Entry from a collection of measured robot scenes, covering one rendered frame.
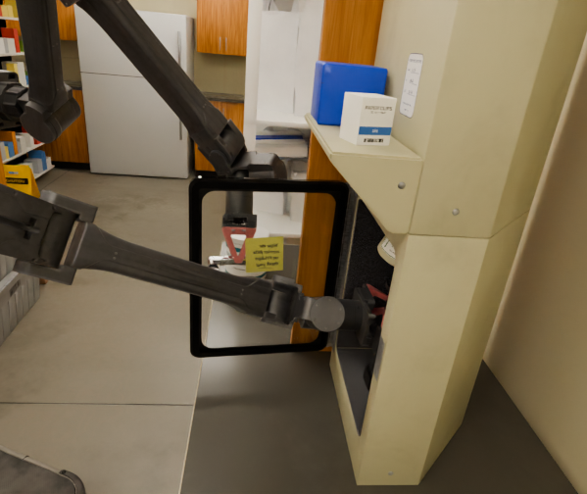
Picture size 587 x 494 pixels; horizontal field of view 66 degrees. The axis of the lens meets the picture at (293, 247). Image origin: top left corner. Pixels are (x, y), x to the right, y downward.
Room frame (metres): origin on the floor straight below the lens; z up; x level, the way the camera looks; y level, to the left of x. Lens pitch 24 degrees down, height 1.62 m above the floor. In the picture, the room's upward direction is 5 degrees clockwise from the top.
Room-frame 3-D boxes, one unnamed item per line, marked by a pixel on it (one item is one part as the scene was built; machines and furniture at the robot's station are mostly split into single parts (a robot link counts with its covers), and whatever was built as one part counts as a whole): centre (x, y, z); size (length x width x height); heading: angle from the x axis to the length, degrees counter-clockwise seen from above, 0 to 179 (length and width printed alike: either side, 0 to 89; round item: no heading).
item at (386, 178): (0.70, -0.07, 1.46); 0.32 x 0.11 x 0.10; 6
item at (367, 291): (0.74, -0.18, 1.18); 0.09 x 0.07 x 0.07; 98
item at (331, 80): (0.78, -0.06, 1.56); 0.10 x 0.10 x 0.09; 6
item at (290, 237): (0.82, 0.05, 1.19); 0.30 x 0.01 x 0.40; 104
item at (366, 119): (0.62, -0.08, 1.54); 0.05 x 0.05 x 0.06; 23
